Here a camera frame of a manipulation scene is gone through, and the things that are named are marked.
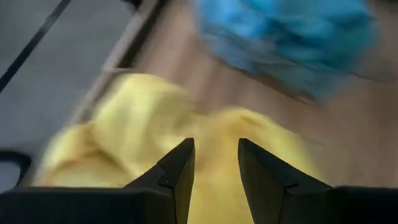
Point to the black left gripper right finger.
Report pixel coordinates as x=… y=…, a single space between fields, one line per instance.
x=264 y=180

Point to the black aluminium table frame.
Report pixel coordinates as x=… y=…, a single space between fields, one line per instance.
x=141 y=40

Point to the blue microfiber towel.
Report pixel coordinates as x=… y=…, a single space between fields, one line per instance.
x=280 y=37

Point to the yellow microfiber towel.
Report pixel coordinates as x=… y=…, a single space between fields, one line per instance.
x=140 y=124

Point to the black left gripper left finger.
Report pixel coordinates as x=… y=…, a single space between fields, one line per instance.
x=177 y=174

